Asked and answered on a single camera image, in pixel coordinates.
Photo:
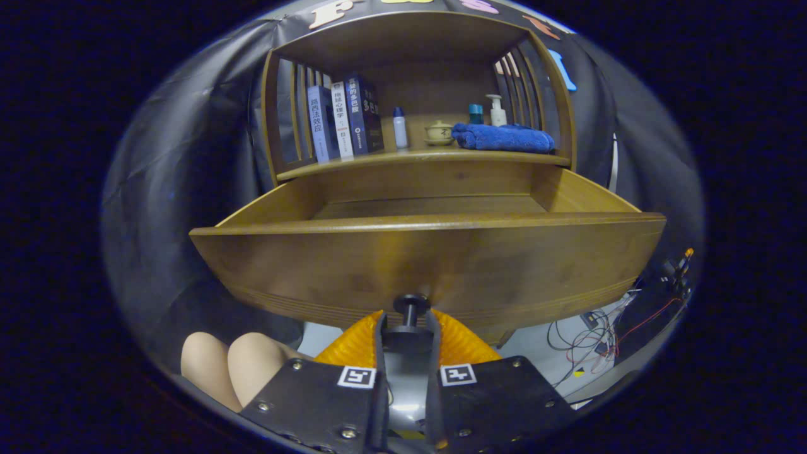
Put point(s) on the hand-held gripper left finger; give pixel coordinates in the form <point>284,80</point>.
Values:
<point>315,403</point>

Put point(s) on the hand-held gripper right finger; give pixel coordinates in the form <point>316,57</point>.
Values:
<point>498,403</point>

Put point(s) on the wooden drawer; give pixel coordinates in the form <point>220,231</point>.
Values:
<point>429,265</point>

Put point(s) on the wooden countertop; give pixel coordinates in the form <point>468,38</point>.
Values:
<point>416,156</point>

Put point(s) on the wooden cabinet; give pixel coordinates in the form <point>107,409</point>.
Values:
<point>403,50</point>

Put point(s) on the person's right leg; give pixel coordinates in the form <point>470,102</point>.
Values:
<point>261,366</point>

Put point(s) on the person's leg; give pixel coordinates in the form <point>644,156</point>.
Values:
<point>261,366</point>
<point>205,369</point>

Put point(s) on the person's left leg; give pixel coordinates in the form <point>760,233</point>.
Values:
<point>205,369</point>

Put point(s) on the white stand pole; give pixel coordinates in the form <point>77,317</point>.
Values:
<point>613,164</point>

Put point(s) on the blue towel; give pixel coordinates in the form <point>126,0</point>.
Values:
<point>504,137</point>

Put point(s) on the beige lidded tea cup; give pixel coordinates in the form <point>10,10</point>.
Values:
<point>439,133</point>

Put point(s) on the pale blue book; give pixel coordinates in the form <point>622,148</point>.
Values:
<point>323,126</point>

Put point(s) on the white book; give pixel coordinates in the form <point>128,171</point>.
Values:
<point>342,123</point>

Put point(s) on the white bottle blue cap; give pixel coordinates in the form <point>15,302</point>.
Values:
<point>400,131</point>

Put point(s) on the white pump bottle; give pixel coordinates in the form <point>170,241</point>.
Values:
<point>497,115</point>

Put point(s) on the teal bottle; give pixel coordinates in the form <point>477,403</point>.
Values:
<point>476,113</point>

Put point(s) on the dark blue book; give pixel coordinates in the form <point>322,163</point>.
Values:
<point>365,116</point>

